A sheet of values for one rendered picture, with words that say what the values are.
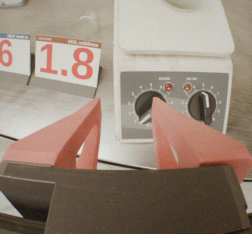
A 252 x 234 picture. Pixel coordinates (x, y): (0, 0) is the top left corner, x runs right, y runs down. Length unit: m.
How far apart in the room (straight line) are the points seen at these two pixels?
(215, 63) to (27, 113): 0.24
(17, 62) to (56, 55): 0.07
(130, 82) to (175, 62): 0.05
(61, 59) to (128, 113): 0.11
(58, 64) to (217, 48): 0.19
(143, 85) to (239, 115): 0.15
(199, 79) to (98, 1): 0.21
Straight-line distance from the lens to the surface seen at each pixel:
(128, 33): 0.20
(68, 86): 0.27
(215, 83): 0.23
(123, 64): 0.21
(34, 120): 0.28
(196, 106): 0.22
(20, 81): 0.31
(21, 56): 0.30
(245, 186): 0.31
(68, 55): 0.27
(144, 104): 0.21
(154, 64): 0.21
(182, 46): 0.20
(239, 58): 0.34
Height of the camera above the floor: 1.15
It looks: 77 degrees down
